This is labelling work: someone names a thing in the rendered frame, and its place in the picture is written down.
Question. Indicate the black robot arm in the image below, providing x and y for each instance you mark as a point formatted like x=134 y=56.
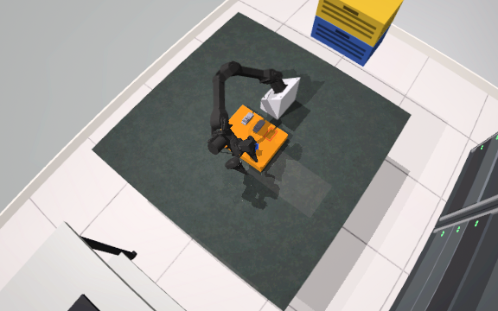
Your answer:
x=219 y=117

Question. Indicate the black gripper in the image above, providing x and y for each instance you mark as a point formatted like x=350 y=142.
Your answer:
x=234 y=162

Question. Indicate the orange flat deck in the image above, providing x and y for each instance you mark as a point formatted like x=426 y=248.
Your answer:
x=269 y=139

